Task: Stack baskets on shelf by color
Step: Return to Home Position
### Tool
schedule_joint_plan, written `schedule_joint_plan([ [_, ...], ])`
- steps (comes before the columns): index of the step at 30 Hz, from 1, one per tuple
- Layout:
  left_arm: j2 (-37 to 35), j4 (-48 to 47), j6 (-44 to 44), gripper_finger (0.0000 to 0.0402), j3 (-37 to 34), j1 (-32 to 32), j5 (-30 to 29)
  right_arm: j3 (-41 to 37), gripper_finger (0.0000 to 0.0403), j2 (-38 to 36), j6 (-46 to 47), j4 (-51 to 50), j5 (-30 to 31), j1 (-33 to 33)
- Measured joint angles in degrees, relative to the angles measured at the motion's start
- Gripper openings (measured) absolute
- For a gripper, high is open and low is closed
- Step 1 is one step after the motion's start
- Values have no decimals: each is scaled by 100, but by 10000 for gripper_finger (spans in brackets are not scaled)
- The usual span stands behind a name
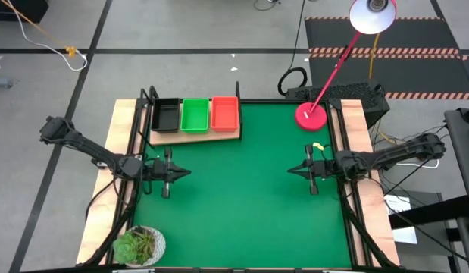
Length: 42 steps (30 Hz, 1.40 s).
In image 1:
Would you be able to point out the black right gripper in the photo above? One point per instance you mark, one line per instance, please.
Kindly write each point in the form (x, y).
(323, 168)

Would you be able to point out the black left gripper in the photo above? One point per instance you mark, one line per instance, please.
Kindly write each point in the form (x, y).
(158, 171)

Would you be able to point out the black plastic basket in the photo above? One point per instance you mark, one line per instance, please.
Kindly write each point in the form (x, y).
(165, 115)

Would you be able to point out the green plastic basket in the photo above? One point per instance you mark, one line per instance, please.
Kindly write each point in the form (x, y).
(195, 115)

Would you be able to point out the orange plastic basket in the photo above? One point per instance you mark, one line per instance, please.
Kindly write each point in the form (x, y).
(224, 113)

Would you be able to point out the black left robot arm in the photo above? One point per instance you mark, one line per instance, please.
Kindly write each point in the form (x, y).
(90, 149)

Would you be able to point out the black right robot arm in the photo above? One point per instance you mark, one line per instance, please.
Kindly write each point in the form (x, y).
(393, 153)

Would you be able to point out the wooden shelf board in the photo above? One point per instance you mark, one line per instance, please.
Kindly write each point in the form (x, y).
(188, 138)

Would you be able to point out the yellow tape tag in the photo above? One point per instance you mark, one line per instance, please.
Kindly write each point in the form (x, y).
(318, 146)

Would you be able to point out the red desk lamp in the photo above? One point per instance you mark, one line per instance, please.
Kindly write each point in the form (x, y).
(311, 119)

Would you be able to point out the green table mat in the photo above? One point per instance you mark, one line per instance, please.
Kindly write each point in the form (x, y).
(238, 189)

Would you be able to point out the green succulent in white pot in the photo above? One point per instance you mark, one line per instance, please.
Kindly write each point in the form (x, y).
(133, 248)

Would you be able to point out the black perforated computer case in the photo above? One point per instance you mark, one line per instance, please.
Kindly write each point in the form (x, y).
(355, 93)

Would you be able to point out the white paper sheet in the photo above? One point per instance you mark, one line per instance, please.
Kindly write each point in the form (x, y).
(405, 236)

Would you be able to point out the black metal beam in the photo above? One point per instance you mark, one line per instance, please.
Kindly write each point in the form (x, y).
(427, 214)

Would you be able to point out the black hazard-striped floor mat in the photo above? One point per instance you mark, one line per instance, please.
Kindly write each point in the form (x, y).
(416, 74)
(408, 36)

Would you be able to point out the dark gray desk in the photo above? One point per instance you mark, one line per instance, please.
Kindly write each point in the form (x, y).
(461, 151)

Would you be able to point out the gray floor object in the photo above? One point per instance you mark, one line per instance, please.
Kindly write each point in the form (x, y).
(1, 82)

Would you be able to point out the black cabinet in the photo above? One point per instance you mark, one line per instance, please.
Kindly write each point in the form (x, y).
(22, 9)

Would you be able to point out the black aluminium rig frame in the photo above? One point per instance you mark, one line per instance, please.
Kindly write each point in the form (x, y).
(354, 235)

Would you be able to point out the black metal shelf frame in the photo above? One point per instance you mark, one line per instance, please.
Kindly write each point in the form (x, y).
(238, 91)

